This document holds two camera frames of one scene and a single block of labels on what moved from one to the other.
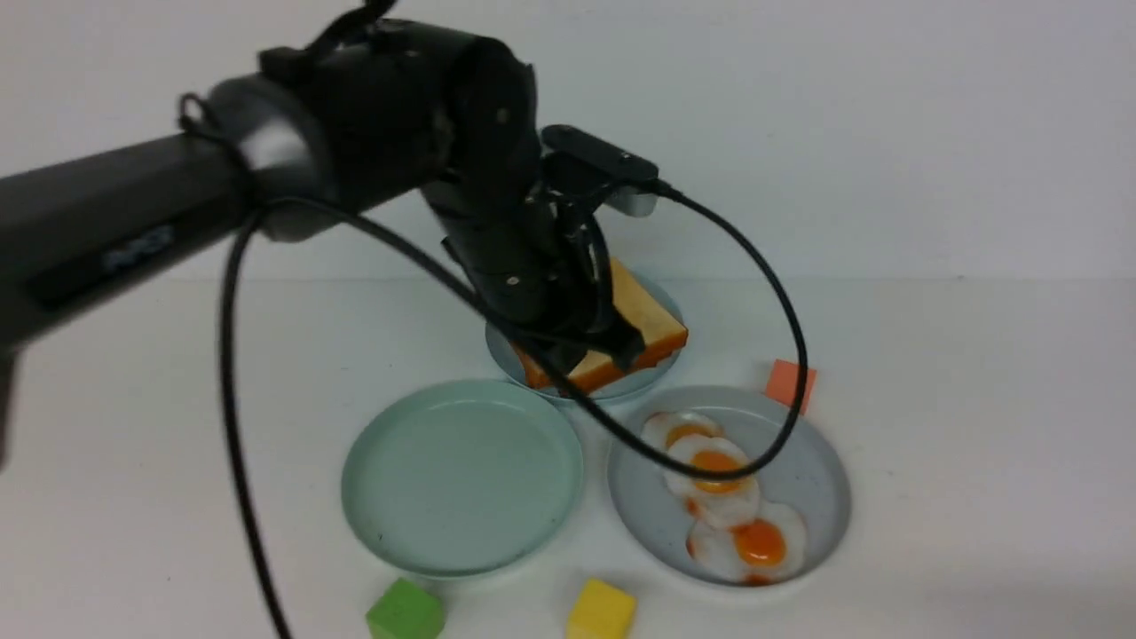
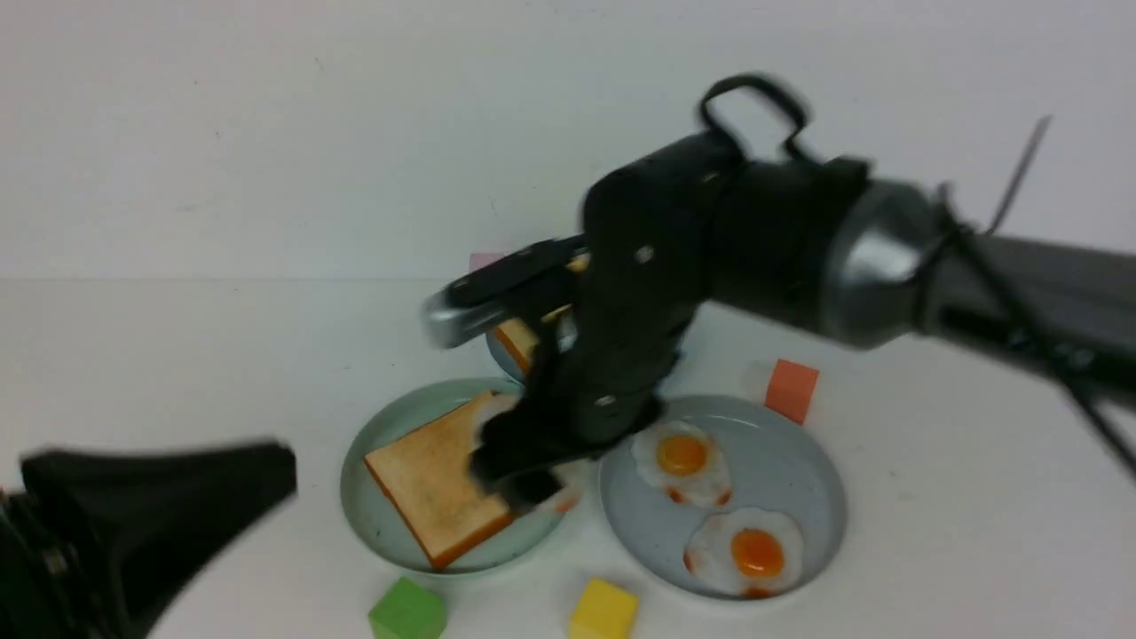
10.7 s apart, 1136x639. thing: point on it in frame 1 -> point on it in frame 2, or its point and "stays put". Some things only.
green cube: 407,611 stays put
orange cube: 782,383 stays put
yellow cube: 602,611 stays put
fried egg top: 720,500 -> 497,404
